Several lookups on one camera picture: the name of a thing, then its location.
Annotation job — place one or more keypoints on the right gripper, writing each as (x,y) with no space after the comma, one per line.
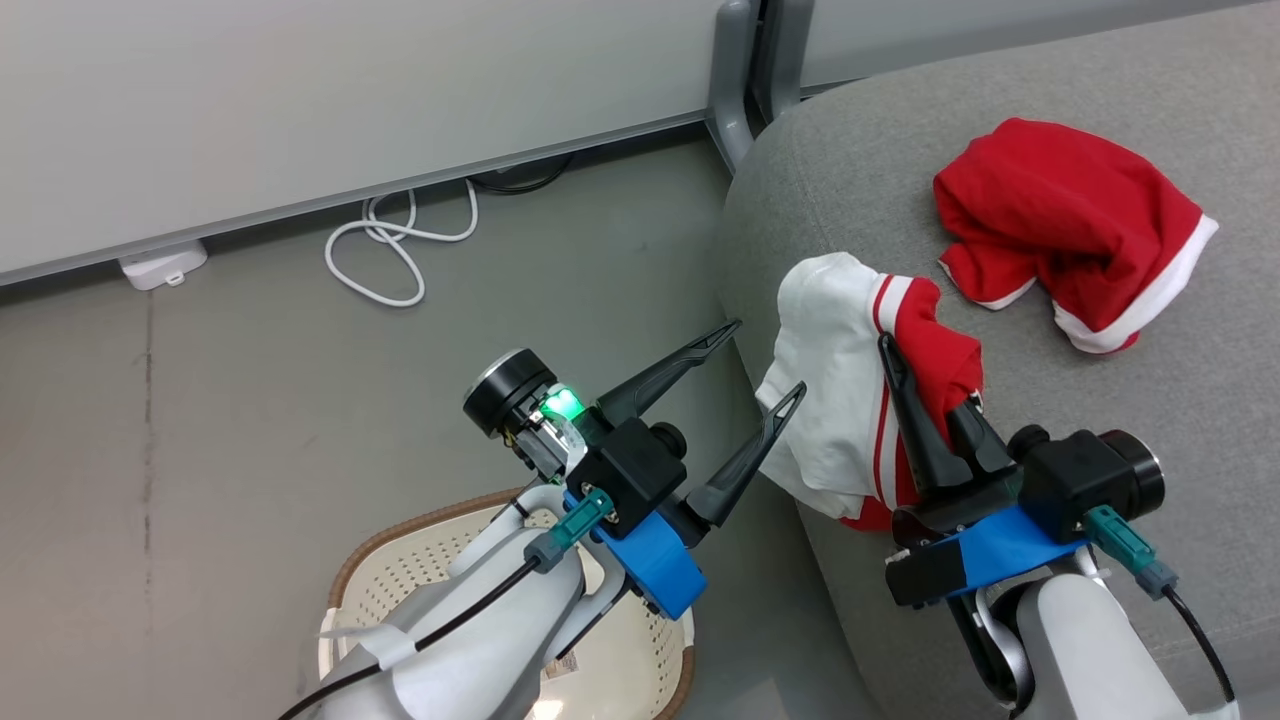
(1000,555)

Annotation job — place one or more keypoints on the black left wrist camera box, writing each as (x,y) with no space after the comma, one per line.
(630,475)

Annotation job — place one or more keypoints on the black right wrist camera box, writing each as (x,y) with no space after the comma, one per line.
(1065,485)

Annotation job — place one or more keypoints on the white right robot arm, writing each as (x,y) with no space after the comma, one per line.
(1080,650)

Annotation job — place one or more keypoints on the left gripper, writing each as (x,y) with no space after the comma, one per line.
(510,395)

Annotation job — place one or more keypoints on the white power adapter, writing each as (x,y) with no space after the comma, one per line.
(160,265)

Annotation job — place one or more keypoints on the grey fabric sofa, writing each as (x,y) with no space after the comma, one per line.
(1100,400)

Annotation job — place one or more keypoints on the white garment with red stripes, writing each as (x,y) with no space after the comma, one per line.
(830,400)

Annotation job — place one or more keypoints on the red garment with white trim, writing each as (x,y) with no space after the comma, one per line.
(1060,220)

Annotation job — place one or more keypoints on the cream laundry basket brown rim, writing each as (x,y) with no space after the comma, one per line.
(400,570)

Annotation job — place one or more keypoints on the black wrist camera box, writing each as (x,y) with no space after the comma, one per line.
(630,475)
(1065,485)

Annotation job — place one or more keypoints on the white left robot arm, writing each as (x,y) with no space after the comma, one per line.
(480,660)

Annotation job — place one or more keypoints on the grey partition foot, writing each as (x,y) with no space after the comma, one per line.
(730,80)

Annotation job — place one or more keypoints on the small paper label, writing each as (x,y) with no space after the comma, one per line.
(565,667)

